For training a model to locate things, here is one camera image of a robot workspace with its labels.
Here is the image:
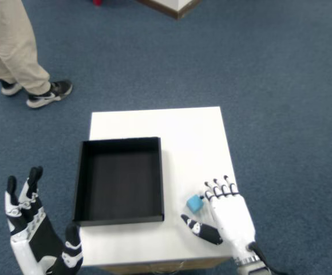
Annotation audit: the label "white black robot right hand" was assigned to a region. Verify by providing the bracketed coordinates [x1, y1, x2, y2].
[180, 174, 261, 262]

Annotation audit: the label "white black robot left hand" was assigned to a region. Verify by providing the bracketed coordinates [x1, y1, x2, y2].
[5, 166, 84, 275]

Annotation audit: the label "small blue cube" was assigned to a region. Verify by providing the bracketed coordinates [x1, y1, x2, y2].
[186, 194, 204, 214]

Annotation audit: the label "silver robot right forearm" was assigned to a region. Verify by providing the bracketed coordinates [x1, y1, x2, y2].
[234, 256, 290, 275]

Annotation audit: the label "black open box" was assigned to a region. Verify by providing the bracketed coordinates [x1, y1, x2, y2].
[72, 136, 166, 227]

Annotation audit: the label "white square table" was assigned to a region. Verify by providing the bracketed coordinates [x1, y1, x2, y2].
[80, 106, 243, 272]

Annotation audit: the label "black white sneaker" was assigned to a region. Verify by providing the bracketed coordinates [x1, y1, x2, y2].
[26, 80, 73, 109]
[0, 78, 23, 96]

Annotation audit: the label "person's beige trousers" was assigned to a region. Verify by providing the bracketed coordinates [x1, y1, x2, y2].
[0, 0, 52, 96]

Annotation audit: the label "white cabinet with wooden base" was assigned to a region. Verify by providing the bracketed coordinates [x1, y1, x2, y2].
[136, 0, 203, 20]

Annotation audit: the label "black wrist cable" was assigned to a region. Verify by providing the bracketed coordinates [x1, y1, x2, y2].
[247, 242, 290, 275]

